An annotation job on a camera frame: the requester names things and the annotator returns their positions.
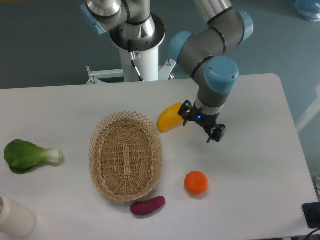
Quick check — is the orange tangerine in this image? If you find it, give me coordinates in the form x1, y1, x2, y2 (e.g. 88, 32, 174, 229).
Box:
184, 171, 209, 196

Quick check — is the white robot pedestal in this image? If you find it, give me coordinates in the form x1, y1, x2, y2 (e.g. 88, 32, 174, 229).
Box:
86, 13, 177, 85

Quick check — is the purple sweet potato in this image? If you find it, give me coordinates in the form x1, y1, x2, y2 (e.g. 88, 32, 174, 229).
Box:
130, 196, 166, 216

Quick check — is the cream cylindrical bottle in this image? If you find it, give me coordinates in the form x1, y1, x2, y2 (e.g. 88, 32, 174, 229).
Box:
0, 193, 36, 238

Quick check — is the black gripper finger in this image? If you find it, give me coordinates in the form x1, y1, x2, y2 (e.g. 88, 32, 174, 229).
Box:
178, 100, 193, 126
205, 123, 226, 143

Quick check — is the white frame leg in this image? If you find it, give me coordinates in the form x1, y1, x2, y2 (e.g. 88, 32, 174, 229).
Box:
295, 84, 320, 134

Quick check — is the black device at edge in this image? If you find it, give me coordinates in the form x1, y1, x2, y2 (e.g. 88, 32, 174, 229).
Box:
302, 202, 320, 229

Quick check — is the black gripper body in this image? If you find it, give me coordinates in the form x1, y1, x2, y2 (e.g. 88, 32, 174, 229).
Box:
188, 104, 219, 133

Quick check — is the woven wicker basket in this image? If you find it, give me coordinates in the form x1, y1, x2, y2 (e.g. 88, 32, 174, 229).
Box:
89, 111, 163, 203

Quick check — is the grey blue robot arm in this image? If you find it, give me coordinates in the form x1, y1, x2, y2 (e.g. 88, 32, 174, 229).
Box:
80, 0, 254, 142

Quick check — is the yellow mango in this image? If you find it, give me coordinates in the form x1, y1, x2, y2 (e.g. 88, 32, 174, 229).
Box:
156, 102, 183, 133

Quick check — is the green bok choy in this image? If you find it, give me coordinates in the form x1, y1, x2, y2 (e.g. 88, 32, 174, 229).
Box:
4, 139, 64, 175

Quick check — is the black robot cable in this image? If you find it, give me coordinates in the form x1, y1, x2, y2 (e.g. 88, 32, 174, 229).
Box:
127, 39, 146, 83

